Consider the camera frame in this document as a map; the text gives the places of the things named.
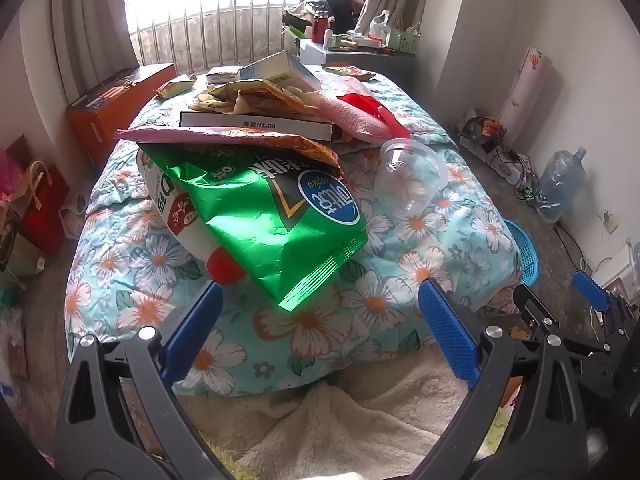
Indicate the metal window railing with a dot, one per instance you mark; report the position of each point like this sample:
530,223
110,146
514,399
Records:
220,35

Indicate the white red snack packet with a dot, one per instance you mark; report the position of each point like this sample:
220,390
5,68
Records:
182,222

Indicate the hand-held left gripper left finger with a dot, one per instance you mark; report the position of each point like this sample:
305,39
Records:
192,332

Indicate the small brown striped packet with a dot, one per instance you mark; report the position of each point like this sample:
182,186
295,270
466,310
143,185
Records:
222,74

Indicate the red plastic bag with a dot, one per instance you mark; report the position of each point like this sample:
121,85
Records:
364,102

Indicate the black bag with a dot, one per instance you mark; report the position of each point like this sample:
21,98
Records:
327,5

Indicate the orange red snack packet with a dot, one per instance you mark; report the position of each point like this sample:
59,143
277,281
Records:
350,72

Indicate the red thermos bottle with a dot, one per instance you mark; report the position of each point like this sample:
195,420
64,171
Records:
320,30

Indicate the yellow green snack packet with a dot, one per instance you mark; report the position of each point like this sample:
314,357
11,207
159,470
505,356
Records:
175,87

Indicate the red gift bag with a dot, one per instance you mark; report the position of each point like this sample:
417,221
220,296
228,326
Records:
42,210

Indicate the orange cardboard box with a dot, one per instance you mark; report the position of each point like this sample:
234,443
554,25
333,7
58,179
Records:
95,115

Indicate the clear blue water jug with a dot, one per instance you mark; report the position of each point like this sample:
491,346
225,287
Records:
560,185

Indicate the cream fleece blanket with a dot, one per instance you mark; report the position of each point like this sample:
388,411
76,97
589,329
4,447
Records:
325,420

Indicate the pink orange snack bag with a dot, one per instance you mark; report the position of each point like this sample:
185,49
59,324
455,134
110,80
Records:
225,136

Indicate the green plastic basket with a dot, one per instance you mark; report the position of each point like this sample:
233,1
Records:
402,42

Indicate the floral quilted blanket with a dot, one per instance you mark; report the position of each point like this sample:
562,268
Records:
380,300

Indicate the wall socket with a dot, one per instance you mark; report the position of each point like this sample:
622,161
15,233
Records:
611,221

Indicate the clear plastic cup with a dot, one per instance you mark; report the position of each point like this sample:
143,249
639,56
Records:
410,180

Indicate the white blue carton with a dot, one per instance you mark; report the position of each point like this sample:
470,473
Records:
272,67

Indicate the small white bottle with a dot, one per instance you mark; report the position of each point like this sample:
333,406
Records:
329,40

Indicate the beige paper bag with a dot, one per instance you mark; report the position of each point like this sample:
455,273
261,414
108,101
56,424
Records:
22,255

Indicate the pink towel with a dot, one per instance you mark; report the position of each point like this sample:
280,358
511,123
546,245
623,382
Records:
345,116

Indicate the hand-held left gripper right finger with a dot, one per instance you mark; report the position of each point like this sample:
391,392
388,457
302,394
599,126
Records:
450,332

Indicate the white plastic jug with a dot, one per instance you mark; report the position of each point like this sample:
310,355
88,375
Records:
379,25

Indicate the green snack bag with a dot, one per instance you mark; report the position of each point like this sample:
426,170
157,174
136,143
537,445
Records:
280,220

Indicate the blue plastic basket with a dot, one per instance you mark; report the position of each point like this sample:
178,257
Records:
527,255

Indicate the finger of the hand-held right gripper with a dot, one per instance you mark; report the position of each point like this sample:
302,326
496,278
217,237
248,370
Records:
590,294
532,307

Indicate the orange snack wrapper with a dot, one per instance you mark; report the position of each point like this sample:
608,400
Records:
260,92

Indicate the tall white carton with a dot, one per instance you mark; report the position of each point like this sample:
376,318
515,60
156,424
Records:
525,90

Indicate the grey cabinet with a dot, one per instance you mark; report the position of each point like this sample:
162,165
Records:
395,69

